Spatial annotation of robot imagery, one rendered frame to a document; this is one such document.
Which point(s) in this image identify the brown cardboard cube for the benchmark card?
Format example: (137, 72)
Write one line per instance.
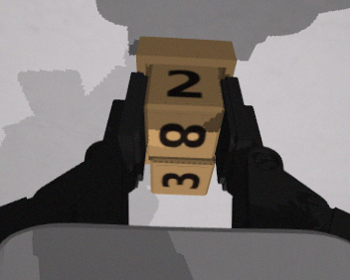
(181, 176)
(183, 111)

